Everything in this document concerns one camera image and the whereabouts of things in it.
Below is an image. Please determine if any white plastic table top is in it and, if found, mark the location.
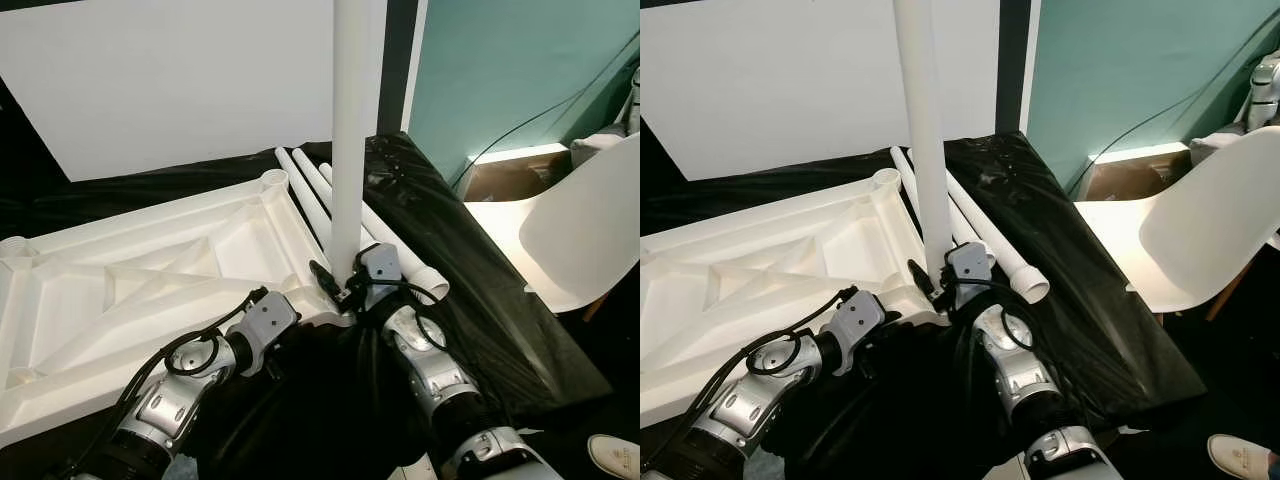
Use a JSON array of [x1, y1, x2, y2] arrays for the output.
[[640, 166, 951, 426], [0, 168, 356, 446]]

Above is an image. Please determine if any black plastic cover sheet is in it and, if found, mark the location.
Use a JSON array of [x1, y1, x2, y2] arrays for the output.
[[0, 132, 611, 480], [640, 132, 1208, 480]]

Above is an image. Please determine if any white plastic shell chair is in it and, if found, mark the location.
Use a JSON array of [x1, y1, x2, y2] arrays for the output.
[[1072, 125, 1280, 321], [462, 130, 641, 321]]

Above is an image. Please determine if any large white board panel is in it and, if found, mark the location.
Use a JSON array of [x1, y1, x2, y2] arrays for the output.
[[0, 0, 389, 183], [640, 0, 1001, 183]]

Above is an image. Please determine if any light grey cushion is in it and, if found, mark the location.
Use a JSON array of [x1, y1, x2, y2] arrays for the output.
[[1215, 125, 1280, 161], [572, 130, 641, 166]]

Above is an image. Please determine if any white shoe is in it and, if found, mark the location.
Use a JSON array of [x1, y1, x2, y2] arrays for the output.
[[1207, 433, 1280, 479], [585, 433, 641, 479]]

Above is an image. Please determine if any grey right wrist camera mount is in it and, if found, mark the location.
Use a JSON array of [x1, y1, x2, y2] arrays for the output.
[[945, 243, 993, 286], [357, 243, 403, 286]]

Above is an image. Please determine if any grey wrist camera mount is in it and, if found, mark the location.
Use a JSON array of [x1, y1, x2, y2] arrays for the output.
[[240, 290, 301, 351], [825, 290, 886, 351], [357, 243, 403, 286], [945, 243, 993, 286]]

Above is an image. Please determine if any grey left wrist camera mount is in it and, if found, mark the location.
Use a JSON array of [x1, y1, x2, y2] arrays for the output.
[[240, 290, 301, 351], [825, 290, 886, 351]]

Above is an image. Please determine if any thin black wall cable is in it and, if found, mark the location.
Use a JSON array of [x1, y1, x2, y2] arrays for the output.
[[1065, 5, 1280, 191], [448, 30, 641, 191]]

